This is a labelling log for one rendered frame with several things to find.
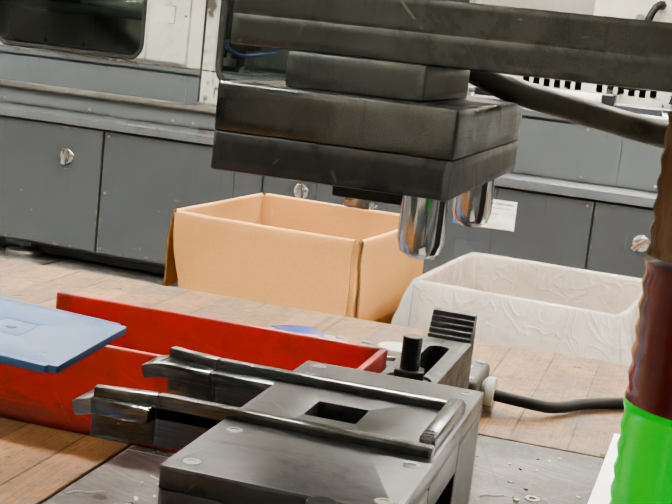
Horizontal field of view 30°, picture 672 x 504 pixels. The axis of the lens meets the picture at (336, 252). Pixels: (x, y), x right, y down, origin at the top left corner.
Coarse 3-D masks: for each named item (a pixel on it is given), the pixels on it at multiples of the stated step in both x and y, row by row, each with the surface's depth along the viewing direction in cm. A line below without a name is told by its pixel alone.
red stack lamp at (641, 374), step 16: (656, 272) 29; (656, 288) 29; (640, 304) 30; (656, 304) 29; (640, 320) 30; (656, 320) 29; (640, 336) 29; (656, 336) 29; (640, 352) 29; (656, 352) 29; (640, 368) 29; (656, 368) 29; (640, 384) 29; (656, 384) 29; (640, 400) 29; (656, 400) 29
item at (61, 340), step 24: (0, 312) 67; (24, 312) 67; (48, 312) 67; (0, 336) 63; (24, 336) 64; (48, 336) 64; (72, 336) 64; (96, 336) 65; (120, 336) 66; (48, 360) 61; (72, 360) 62
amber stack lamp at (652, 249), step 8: (664, 136) 29; (664, 152) 29; (664, 160) 29; (664, 168) 29; (664, 176) 29; (664, 184) 29; (664, 192) 29; (656, 200) 29; (664, 200) 29; (656, 208) 29; (664, 208) 29; (656, 216) 29; (664, 216) 29; (656, 224) 29; (664, 224) 29; (656, 232) 29; (664, 232) 29; (656, 240) 29; (664, 240) 29; (648, 248) 29; (656, 248) 29; (664, 248) 29; (656, 256) 29; (664, 256) 29
